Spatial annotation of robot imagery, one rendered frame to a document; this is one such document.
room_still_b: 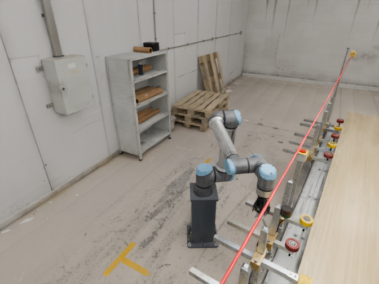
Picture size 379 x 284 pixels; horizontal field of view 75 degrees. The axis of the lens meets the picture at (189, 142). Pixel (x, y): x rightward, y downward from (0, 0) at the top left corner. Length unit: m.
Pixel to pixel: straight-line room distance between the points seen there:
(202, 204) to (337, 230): 1.09
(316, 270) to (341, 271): 0.13
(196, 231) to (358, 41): 7.56
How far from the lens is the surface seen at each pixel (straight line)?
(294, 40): 9.02
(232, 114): 1.89
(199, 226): 2.54
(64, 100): 3.12
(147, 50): 3.91
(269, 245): 1.69
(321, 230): 1.83
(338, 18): 8.91
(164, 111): 4.46
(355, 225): 1.97
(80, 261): 2.81
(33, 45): 3.19
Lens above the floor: 2.11
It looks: 28 degrees down
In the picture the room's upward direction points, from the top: straight up
